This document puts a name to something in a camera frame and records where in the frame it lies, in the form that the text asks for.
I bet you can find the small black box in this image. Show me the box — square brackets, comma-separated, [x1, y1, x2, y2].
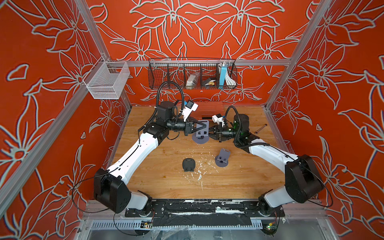
[202, 78, 216, 87]

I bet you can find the light blue box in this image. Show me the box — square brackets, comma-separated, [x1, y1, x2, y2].
[219, 65, 227, 89]

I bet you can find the purple phone stand front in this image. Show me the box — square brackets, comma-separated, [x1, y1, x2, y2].
[215, 149, 231, 168]

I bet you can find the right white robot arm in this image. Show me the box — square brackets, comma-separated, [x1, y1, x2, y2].
[209, 106, 326, 217]

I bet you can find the white wire wall basket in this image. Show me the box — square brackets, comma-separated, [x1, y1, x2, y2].
[84, 62, 131, 100]

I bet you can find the white cable bundle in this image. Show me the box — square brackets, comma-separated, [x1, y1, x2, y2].
[224, 67, 236, 89]

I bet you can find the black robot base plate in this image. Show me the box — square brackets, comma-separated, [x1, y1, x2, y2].
[125, 199, 286, 229]

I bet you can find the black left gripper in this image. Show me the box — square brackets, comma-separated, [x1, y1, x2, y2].
[166, 116, 206, 137]

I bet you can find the silver foil packet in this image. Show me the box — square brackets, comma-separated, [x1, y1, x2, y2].
[186, 73, 199, 90]

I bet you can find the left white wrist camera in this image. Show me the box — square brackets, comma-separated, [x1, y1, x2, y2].
[182, 101, 199, 122]

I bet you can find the purple-grey phone stand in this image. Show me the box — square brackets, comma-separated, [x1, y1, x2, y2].
[192, 120, 210, 145]

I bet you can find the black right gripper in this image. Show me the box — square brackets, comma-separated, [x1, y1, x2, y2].
[202, 124, 241, 145]

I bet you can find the black phone stand front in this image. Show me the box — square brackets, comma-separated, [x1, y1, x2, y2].
[182, 158, 196, 172]

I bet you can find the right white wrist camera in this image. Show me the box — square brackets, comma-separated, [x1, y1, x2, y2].
[212, 114, 225, 128]

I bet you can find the black wire wall basket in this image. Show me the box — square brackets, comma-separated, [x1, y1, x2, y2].
[148, 57, 239, 90]

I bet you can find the orange plastic tool case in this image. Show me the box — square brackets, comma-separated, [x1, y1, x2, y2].
[196, 102, 224, 119]

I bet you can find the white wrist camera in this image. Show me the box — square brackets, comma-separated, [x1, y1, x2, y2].
[212, 114, 225, 128]
[182, 101, 199, 122]

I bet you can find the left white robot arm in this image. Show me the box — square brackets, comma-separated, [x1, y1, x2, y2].
[93, 81, 205, 214]

